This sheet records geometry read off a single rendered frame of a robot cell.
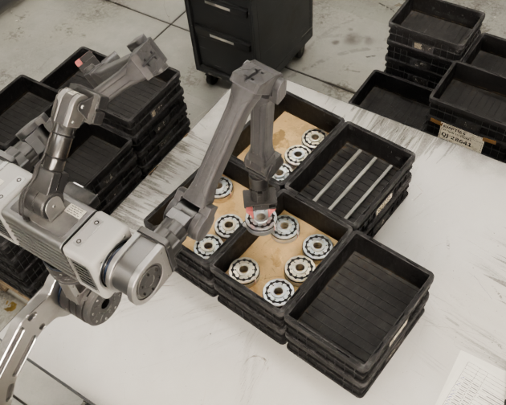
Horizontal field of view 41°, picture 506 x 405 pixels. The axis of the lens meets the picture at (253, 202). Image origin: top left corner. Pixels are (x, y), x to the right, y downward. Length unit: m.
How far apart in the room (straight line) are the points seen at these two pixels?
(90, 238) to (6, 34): 3.50
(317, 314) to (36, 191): 1.00
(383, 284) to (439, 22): 1.88
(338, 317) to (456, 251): 0.56
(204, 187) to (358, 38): 2.93
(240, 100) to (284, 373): 1.01
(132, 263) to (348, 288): 0.91
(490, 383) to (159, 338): 1.07
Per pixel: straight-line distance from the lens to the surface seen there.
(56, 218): 1.61
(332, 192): 2.44
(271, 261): 2.27
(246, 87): 1.53
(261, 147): 1.81
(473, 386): 2.26
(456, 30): 3.72
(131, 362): 2.31
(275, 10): 3.69
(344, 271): 2.25
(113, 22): 4.76
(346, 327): 2.14
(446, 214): 2.59
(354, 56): 4.27
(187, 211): 1.62
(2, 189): 1.72
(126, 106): 3.37
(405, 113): 3.54
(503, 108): 3.33
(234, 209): 2.41
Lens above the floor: 2.73
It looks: 52 degrees down
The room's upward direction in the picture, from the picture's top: 7 degrees counter-clockwise
